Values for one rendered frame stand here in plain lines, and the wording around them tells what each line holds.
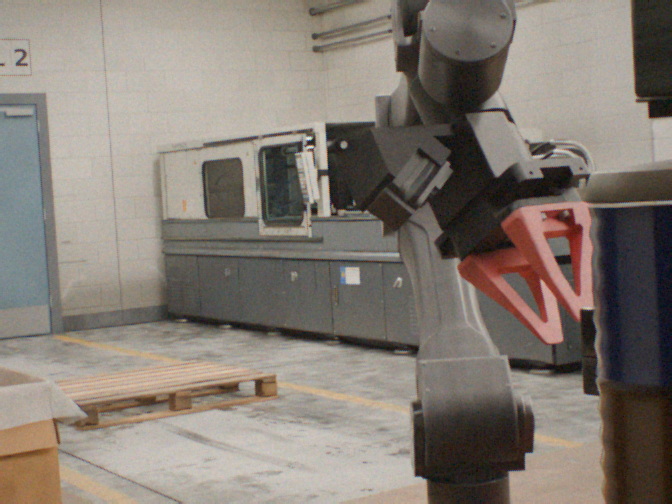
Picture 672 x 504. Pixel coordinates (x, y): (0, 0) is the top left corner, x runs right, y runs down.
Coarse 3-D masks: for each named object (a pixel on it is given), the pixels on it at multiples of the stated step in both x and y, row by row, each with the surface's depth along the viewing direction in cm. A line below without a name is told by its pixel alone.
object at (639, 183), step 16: (592, 176) 25; (608, 176) 24; (624, 176) 24; (640, 176) 23; (656, 176) 23; (592, 192) 24; (608, 192) 24; (624, 192) 23; (640, 192) 23; (656, 192) 23
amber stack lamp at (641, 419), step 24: (600, 384) 25; (624, 384) 25; (600, 408) 25; (624, 408) 24; (648, 408) 24; (600, 432) 25; (624, 432) 24; (648, 432) 24; (624, 456) 24; (648, 456) 24; (624, 480) 24; (648, 480) 24
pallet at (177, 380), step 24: (192, 360) 798; (72, 384) 729; (96, 384) 722; (120, 384) 714; (144, 384) 708; (168, 384) 703; (192, 384) 697; (216, 384) 697; (264, 384) 714; (96, 408) 657; (120, 408) 714; (192, 408) 692; (216, 408) 698
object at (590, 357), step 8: (584, 312) 51; (592, 312) 51; (584, 320) 51; (592, 320) 51; (584, 328) 51; (592, 328) 51; (584, 336) 51; (592, 336) 51; (584, 344) 51; (592, 344) 51; (584, 352) 51; (592, 352) 51; (584, 360) 51; (592, 360) 51; (584, 368) 51; (592, 368) 51; (584, 376) 51; (592, 376) 51; (584, 384) 51; (592, 384) 51; (584, 392) 51; (592, 392) 51
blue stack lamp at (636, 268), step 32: (608, 224) 24; (640, 224) 23; (608, 256) 24; (640, 256) 23; (608, 288) 24; (640, 288) 23; (608, 320) 24; (640, 320) 23; (608, 352) 24; (640, 352) 24
